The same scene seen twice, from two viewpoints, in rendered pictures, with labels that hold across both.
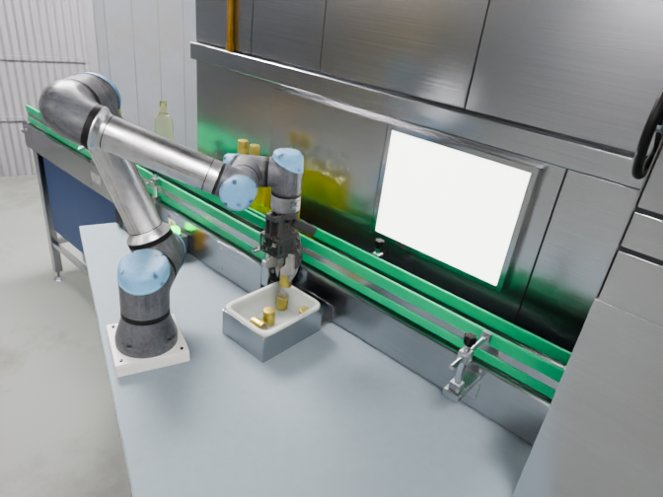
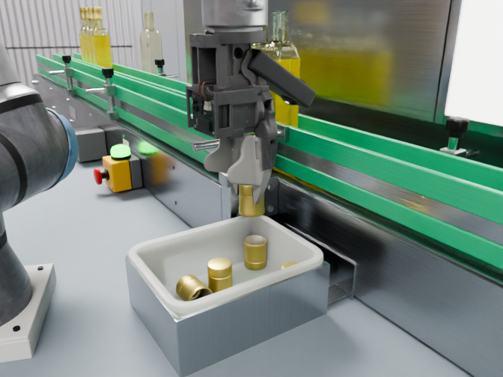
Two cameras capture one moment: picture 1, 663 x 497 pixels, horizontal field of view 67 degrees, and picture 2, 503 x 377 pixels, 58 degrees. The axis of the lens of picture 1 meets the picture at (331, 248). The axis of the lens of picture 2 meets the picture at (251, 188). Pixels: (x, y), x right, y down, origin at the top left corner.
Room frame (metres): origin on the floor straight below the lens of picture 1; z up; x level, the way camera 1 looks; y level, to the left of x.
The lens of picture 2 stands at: (0.66, -0.06, 1.13)
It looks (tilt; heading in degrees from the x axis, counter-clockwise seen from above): 21 degrees down; 18
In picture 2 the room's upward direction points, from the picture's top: straight up
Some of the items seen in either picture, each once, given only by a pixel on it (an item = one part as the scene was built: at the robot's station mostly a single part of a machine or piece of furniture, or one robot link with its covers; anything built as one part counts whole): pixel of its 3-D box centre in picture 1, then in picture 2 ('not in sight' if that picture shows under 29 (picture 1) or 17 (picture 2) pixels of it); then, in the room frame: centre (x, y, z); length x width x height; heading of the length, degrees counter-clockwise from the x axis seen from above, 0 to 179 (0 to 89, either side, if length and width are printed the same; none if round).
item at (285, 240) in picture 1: (281, 232); (230, 84); (1.18, 0.13, 1.06); 0.09 x 0.08 x 0.12; 143
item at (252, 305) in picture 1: (272, 317); (226, 279); (1.16, 0.14, 0.80); 0.22 x 0.17 x 0.09; 141
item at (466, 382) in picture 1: (464, 371); not in sight; (0.91, -0.33, 0.90); 0.17 x 0.05 x 0.23; 141
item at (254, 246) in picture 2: (281, 301); (255, 253); (1.25, 0.13, 0.79); 0.04 x 0.04 x 0.04
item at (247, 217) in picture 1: (135, 161); (111, 84); (1.92, 0.83, 0.92); 1.75 x 0.01 x 0.08; 51
